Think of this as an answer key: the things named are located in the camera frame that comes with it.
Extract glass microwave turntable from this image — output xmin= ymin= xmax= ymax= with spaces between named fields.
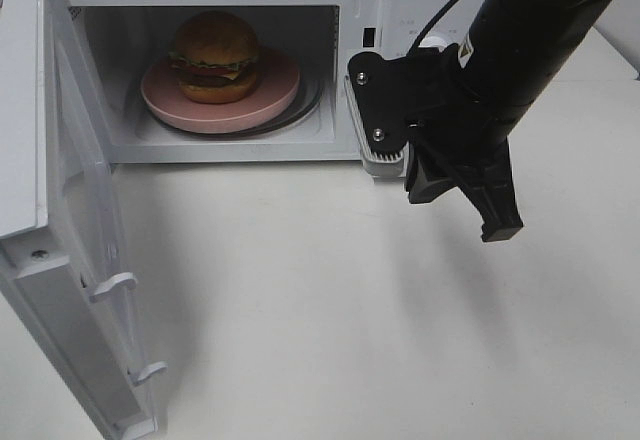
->
xmin=141 ymin=79 xmax=322 ymax=138

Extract white microwave oven body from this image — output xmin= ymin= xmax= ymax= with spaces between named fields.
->
xmin=69 ymin=0 xmax=447 ymax=164

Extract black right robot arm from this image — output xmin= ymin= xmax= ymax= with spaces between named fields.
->
xmin=349 ymin=0 xmax=612 ymax=242

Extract upper white power knob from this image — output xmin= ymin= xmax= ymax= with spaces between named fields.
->
xmin=419 ymin=34 xmax=449 ymax=51

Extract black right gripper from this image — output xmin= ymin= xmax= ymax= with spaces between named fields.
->
xmin=379 ymin=46 xmax=523 ymax=243

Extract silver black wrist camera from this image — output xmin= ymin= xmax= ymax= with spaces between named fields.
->
xmin=344 ymin=51 xmax=407 ymax=175

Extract pink round plate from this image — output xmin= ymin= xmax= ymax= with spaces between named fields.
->
xmin=140 ymin=48 xmax=301 ymax=134

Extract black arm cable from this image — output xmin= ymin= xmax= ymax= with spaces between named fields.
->
xmin=404 ymin=0 xmax=501 ymax=56

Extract burger with lettuce and cheese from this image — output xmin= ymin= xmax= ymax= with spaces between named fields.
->
xmin=169 ymin=11 xmax=260 ymax=104

